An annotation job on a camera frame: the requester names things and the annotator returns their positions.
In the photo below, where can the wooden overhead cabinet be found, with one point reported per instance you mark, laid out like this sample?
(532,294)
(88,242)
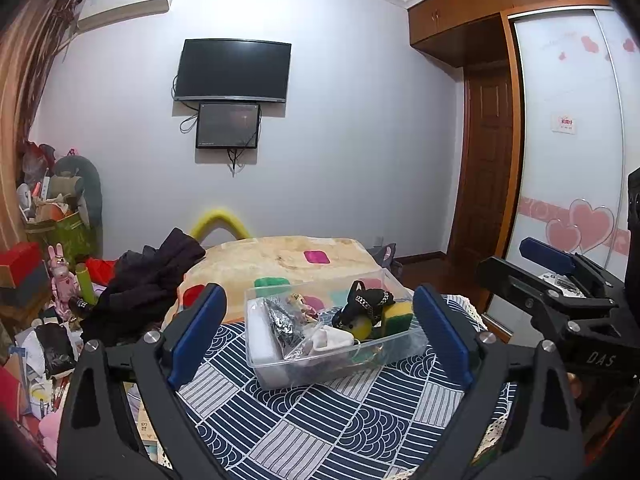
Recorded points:
(450,25)

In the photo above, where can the green tube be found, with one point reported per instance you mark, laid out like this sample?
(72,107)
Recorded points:
(86,285)

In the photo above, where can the grey bag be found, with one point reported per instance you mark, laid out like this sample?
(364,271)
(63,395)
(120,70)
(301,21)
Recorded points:
(387,255)

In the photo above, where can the white foam block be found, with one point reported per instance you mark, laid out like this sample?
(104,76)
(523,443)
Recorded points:
(260,330)

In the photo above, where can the white sliding wardrobe door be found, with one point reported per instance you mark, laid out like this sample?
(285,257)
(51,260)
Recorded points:
(560,85)

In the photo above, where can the pink bunny toy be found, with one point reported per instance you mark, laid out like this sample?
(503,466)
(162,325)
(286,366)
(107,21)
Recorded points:
(62,280)

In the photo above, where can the clear plastic storage box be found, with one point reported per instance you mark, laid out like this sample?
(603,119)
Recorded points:
(325,370)

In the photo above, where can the green shopping bag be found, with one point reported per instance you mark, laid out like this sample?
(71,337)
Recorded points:
(65,237)

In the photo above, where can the silver foil wrapper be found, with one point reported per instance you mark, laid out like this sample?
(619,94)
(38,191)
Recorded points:
(280,325)

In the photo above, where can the colourful patch blanket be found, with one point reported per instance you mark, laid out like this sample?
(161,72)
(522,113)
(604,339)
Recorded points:
(270,255)

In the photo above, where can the brown wooden door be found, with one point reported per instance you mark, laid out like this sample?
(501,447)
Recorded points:
(485,160)

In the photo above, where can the red cloth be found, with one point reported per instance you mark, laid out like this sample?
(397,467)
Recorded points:
(102,270)

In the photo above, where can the striped brown curtain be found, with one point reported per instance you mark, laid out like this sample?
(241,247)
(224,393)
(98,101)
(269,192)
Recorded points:
(20,110)

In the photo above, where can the grey box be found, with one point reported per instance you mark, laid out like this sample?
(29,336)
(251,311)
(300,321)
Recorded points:
(25,290)

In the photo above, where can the yellow foam arch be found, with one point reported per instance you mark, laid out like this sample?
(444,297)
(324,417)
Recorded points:
(217,214)

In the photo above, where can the grey plush cushion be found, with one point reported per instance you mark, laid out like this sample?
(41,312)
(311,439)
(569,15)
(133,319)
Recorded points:
(90,195)

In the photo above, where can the beige cloth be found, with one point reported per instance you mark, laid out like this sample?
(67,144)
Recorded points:
(332,342)

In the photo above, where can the red box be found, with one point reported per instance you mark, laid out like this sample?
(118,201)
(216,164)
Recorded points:
(20,260)

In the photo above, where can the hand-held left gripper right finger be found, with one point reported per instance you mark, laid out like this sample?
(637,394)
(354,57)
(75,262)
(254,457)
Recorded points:
(445,337)

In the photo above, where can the yellow and green scouring sponge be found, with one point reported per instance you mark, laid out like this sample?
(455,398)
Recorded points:
(397,317)

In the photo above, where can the pile of black clothes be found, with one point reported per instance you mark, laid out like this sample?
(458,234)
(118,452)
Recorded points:
(140,285)

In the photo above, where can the small black wall monitor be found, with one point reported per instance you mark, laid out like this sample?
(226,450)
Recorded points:
(227,125)

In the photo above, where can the white wall air conditioner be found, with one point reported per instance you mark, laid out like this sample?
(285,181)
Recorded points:
(125,7)

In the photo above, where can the pile of household clutter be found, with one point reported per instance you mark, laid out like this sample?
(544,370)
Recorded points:
(45,185)

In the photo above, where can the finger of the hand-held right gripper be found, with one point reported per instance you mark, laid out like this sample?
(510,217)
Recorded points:
(510,275)
(545,255)

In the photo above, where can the large black wall television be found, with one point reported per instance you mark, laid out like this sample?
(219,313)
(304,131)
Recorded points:
(232,70)

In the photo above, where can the red and white door sticker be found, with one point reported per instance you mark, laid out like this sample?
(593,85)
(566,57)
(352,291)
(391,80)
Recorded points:
(565,124)

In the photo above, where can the dark patterned curtain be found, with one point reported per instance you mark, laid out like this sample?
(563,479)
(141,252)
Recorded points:
(65,15)

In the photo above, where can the blue patterned tablecloth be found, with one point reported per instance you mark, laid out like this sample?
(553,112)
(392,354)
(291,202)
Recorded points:
(495,430)

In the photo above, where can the black plastic bag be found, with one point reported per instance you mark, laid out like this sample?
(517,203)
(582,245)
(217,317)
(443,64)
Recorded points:
(55,350)

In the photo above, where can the black trimmed fabric item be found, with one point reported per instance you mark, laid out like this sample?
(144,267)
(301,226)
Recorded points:
(367,300)

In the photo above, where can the blue patterned cloth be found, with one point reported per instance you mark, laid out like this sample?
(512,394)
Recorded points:
(325,425)

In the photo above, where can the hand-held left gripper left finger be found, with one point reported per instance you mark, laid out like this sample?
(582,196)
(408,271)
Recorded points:
(197,340)

